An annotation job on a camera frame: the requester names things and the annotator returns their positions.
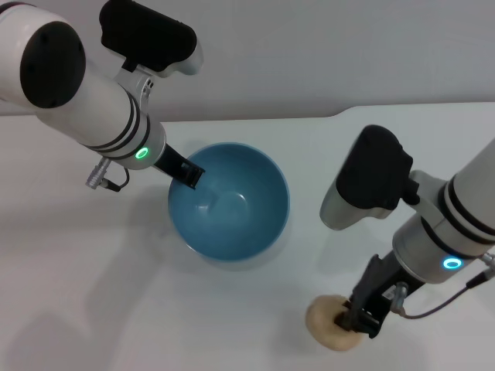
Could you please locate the beige egg yolk pastry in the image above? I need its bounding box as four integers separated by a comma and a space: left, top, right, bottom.
304, 294, 365, 352

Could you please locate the right arm cable with plug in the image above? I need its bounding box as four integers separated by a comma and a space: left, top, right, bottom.
389, 250, 495, 319

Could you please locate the blue bowl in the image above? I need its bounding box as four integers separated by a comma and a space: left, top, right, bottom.
167, 141, 291, 272

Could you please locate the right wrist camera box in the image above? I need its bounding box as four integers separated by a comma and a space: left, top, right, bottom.
319, 124, 422, 232

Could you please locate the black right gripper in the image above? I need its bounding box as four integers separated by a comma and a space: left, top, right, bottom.
333, 253, 425, 340

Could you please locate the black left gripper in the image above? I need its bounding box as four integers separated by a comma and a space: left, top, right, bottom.
153, 143, 206, 192

